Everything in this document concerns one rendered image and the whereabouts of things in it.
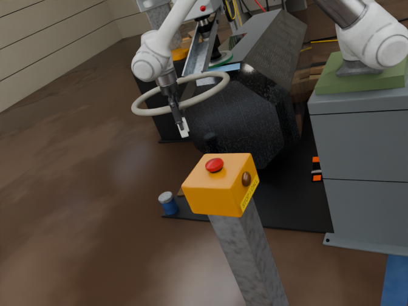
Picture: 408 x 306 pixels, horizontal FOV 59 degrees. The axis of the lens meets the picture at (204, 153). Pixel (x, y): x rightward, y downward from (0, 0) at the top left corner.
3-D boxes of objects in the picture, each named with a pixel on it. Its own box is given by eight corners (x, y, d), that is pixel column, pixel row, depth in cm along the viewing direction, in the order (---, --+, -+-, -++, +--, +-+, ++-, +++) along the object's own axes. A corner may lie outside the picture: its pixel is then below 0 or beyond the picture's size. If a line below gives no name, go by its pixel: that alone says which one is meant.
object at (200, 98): (156, 87, 204) (154, 82, 203) (240, 68, 185) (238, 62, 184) (114, 124, 163) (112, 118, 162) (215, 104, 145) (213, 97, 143)
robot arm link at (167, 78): (175, 64, 149) (179, 78, 152) (154, 70, 151) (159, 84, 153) (172, 69, 141) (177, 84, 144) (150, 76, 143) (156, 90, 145)
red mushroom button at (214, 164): (203, 174, 76) (200, 167, 75) (211, 163, 79) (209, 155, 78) (220, 175, 74) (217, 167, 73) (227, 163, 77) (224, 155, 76)
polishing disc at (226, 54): (207, 68, 218) (206, 67, 217) (195, 63, 236) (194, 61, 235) (237, 54, 222) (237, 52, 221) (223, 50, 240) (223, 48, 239)
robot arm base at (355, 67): (397, 47, 150) (396, 34, 147) (382, 73, 138) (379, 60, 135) (353, 52, 163) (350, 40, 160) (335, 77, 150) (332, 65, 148)
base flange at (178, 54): (138, 67, 319) (136, 62, 317) (166, 46, 353) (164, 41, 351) (184, 59, 293) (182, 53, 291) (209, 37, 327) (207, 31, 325)
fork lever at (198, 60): (200, 16, 240) (197, 10, 237) (227, 8, 233) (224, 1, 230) (179, 84, 197) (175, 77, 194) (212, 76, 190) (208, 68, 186)
